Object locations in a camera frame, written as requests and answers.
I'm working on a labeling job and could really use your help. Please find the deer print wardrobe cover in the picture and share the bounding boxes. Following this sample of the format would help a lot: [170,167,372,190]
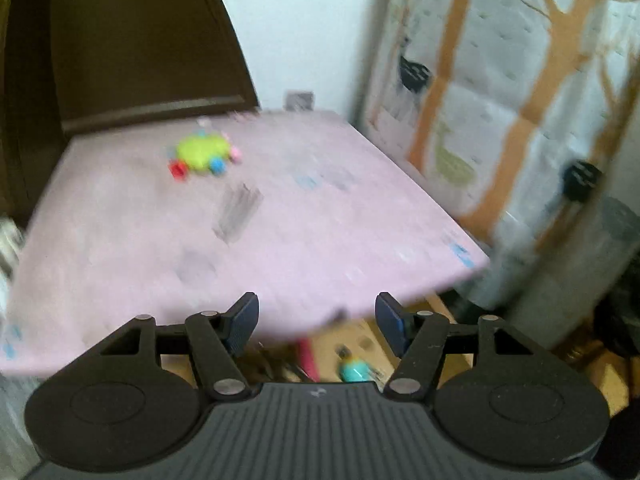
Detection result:
[360,0,640,351]

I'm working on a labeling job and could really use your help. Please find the green toy turtle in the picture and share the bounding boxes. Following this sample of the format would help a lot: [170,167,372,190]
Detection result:
[167,130,243,181]

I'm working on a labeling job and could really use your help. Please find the dark wooden headboard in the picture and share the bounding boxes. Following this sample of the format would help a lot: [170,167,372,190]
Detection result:
[0,0,261,231]

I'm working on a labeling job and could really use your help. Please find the grey wall outlet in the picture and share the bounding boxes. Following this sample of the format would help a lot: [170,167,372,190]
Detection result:
[284,90,315,111]

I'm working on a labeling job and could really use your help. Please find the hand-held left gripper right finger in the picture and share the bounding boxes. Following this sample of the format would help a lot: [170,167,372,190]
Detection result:
[375,291,551,403]

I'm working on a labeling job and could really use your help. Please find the dark drawer with sticker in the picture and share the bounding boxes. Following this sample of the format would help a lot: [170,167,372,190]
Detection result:
[160,292,501,391]

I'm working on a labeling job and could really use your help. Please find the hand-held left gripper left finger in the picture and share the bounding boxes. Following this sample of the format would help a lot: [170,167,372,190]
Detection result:
[75,291,261,402]

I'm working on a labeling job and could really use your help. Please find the pink stick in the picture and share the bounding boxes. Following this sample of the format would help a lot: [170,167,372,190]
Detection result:
[297,337,321,383]

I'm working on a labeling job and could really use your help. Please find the small teal toy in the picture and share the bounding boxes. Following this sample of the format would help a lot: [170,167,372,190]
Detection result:
[337,355,373,383]

